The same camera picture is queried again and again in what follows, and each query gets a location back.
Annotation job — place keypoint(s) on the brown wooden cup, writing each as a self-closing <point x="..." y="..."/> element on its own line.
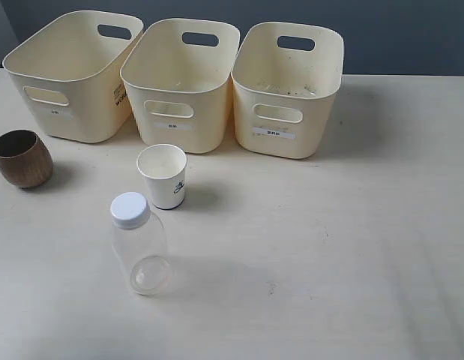
<point x="25" y="161"/>

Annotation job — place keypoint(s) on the right cream plastic bin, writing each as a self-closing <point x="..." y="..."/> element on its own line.
<point x="286" y="77"/>

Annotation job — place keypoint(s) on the middle cream plastic bin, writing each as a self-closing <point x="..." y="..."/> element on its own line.
<point x="178" y="82"/>

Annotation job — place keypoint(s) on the cream plastic bin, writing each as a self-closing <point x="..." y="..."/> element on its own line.
<point x="286" y="77"/>
<point x="68" y="74"/>
<point x="178" y="82"/>

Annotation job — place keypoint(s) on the white paper cup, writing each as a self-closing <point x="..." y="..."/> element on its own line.
<point x="163" y="168"/>

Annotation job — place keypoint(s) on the clear bottle white cap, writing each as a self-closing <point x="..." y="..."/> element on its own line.
<point x="140" y="244"/>

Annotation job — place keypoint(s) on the left cream plastic bin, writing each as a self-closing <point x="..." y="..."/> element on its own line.
<point x="68" y="74"/>

